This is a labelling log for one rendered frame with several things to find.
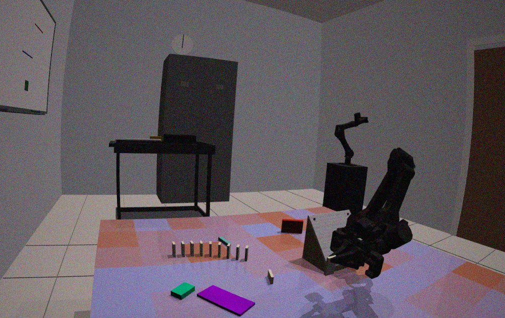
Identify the purple flat rectangular block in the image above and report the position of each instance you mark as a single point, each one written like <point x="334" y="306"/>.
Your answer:
<point x="226" y="300"/>

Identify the teal rectangular block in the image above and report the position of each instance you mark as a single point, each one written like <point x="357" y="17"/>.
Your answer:
<point x="224" y="241"/>

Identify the green rectangular block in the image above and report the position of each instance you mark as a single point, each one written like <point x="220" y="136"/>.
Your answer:
<point x="182" y="291"/>

